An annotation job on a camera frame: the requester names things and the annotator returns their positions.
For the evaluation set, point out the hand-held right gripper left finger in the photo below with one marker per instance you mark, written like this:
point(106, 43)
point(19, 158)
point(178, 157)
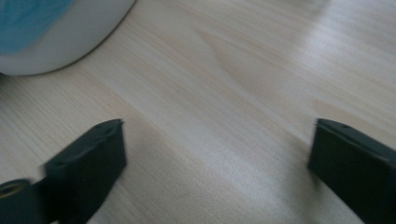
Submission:
point(87, 165)

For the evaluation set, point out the white pedal bin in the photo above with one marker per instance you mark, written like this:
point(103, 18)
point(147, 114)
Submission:
point(74, 40)

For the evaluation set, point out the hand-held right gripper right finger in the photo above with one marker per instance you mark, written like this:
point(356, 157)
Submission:
point(355, 168)

